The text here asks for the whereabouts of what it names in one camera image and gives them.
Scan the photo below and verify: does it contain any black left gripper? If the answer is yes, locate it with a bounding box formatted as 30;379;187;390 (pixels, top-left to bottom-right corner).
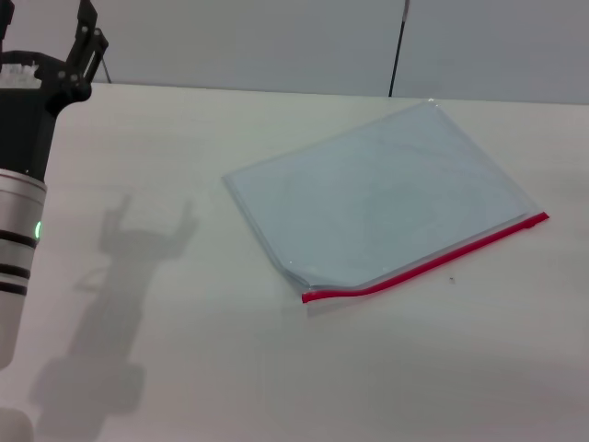
0;0;110;184

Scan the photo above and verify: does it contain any clear document bag red zip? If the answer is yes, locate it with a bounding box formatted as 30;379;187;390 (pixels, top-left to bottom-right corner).
222;98;551;319

